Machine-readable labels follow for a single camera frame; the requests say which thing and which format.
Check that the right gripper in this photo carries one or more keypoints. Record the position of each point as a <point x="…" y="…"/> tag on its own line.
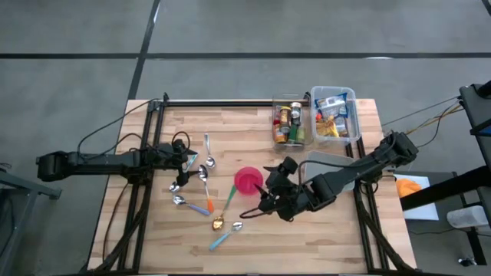
<point x="287" y="195"/>

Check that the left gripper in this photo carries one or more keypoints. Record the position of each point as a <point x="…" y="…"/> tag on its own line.
<point x="169" y="153"/>

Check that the furikake jar with gold lid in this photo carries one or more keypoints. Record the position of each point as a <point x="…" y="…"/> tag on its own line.
<point x="285" y="119"/>

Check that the blue and yellow snack bag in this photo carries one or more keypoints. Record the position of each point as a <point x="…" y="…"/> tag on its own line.
<point x="331" y="101"/>

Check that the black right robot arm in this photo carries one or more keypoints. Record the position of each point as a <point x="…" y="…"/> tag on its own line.
<point x="353" y="168"/>

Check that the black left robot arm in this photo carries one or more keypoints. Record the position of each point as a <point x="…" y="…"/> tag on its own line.
<point x="96" y="163"/>

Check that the pink plastic bowl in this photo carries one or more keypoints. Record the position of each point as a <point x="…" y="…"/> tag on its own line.
<point x="247" y="180"/>

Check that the dark green jar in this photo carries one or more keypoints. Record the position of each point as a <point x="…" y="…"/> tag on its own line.
<point x="293" y="134"/>

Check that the clear plastic utensil tub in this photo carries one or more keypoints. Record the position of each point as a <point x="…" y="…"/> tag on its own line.
<point x="322" y="157"/>

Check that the pale green jar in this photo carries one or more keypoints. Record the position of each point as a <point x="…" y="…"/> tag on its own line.
<point x="301" y="135"/>

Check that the jar with silver lid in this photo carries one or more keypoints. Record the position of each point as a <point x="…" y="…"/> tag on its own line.
<point x="295" y="109"/>

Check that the narrow clear jar container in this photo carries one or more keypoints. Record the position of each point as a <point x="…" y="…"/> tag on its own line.
<point x="278" y="100"/>

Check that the clear plastic snack bin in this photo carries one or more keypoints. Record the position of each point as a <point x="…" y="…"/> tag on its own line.
<point x="354" y="115"/>

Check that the orange cloth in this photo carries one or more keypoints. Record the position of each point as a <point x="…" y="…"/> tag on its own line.
<point x="407" y="188"/>

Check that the white paper sheet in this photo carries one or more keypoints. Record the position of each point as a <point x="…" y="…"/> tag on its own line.
<point x="422" y="209"/>

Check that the grey metal table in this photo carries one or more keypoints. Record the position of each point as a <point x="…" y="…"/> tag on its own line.
<point x="15" y="199"/>

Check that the black diagonal beam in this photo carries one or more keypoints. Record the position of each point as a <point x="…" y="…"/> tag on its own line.
<point x="441" y="191"/>

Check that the grey roll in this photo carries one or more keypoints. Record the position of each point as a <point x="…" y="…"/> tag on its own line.
<point x="466" y="216"/>

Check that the small black floor object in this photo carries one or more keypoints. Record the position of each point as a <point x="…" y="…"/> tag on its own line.
<point x="466" y="262"/>

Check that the black side table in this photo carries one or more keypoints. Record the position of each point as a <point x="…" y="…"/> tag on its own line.
<point x="475" y="111"/>

